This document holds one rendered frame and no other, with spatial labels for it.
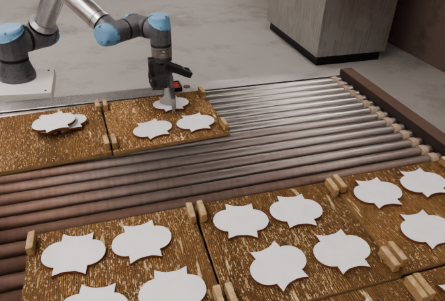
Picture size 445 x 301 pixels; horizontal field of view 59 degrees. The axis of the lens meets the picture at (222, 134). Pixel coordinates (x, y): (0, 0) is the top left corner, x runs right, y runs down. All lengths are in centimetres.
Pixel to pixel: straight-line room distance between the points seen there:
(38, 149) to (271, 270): 85
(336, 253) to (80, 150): 85
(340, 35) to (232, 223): 365
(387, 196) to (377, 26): 364
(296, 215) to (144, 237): 40
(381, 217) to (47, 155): 102
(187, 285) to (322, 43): 376
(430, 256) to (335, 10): 351
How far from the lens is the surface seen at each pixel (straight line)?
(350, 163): 138
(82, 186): 126
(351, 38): 462
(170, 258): 99
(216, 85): 180
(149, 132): 140
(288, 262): 98
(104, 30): 139
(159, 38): 143
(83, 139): 143
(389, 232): 114
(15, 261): 110
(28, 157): 140
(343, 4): 442
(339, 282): 99
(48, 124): 148
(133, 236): 103
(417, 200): 128
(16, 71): 193
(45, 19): 190
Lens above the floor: 169
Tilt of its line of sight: 33 degrees down
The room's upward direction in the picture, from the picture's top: 2 degrees clockwise
